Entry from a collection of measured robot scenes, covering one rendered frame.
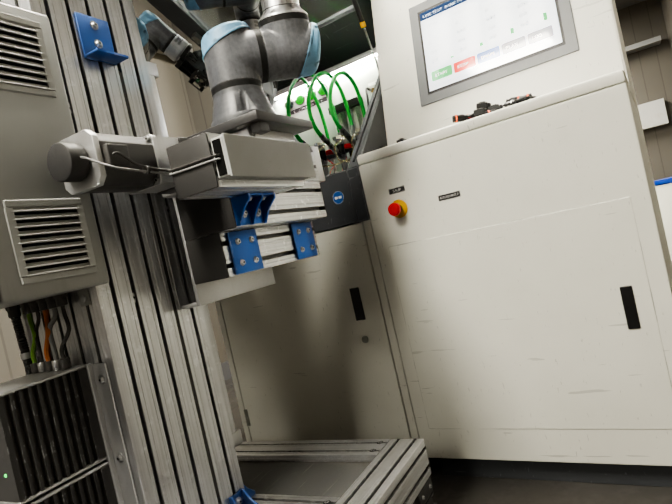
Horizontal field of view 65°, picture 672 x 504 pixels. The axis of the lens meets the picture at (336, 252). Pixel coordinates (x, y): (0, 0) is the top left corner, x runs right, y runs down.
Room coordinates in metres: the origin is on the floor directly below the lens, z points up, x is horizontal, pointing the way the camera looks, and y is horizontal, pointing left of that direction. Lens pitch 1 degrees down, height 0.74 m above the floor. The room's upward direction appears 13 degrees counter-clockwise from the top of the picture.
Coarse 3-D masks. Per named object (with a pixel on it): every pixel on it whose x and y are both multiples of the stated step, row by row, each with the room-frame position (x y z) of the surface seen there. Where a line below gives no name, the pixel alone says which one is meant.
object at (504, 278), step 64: (384, 0) 1.80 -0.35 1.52; (576, 0) 1.44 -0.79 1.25; (384, 64) 1.77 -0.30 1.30; (576, 64) 1.42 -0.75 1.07; (512, 128) 1.30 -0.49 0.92; (576, 128) 1.22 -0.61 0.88; (640, 128) 1.54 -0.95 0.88; (384, 192) 1.50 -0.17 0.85; (448, 192) 1.40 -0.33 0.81; (512, 192) 1.31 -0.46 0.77; (576, 192) 1.24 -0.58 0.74; (640, 192) 1.17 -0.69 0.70; (384, 256) 1.52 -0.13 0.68; (448, 256) 1.42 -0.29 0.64; (512, 256) 1.33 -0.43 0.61; (576, 256) 1.25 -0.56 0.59; (640, 256) 1.18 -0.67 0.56; (448, 320) 1.44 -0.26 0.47; (512, 320) 1.35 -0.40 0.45; (576, 320) 1.27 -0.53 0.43; (640, 320) 1.20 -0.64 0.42; (448, 384) 1.46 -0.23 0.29; (512, 384) 1.37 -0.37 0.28; (576, 384) 1.28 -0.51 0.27; (640, 384) 1.21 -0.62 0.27; (448, 448) 1.49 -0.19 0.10; (512, 448) 1.39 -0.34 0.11; (576, 448) 1.30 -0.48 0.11; (640, 448) 1.23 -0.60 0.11
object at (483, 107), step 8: (520, 96) 1.38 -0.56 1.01; (528, 96) 1.33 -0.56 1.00; (480, 104) 1.43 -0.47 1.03; (488, 104) 1.43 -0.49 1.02; (496, 104) 1.40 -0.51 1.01; (504, 104) 1.40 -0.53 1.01; (512, 104) 1.37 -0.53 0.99; (480, 112) 1.42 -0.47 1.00; (488, 112) 1.39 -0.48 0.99; (456, 120) 1.45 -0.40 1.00; (464, 120) 1.45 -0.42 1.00
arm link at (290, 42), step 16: (272, 0) 1.17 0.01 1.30; (288, 0) 1.17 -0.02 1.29; (272, 16) 1.16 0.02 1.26; (288, 16) 1.16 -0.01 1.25; (304, 16) 1.19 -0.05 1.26; (272, 32) 1.17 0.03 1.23; (288, 32) 1.17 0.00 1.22; (304, 32) 1.18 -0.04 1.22; (272, 48) 1.16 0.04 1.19; (288, 48) 1.17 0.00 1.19; (304, 48) 1.18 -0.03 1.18; (320, 48) 1.20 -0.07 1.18; (272, 64) 1.17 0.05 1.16; (288, 64) 1.19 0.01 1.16; (304, 64) 1.20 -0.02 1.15; (272, 80) 1.22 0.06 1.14
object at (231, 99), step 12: (228, 84) 1.14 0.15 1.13; (240, 84) 1.14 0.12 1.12; (252, 84) 1.15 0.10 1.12; (216, 96) 1.16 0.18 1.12; (228, 96) 1.14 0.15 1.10; (240, 96) 1.14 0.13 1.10; (252, 96) 1.14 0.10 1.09; (264, 96) 1.17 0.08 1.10; (216, 108) 1.15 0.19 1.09; (228, 108) 1.13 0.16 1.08; (240, 108) 1.13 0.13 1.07; (252, 108) 1.14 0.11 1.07; (264, 108) 1.15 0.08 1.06; (216, 120) 1.14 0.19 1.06
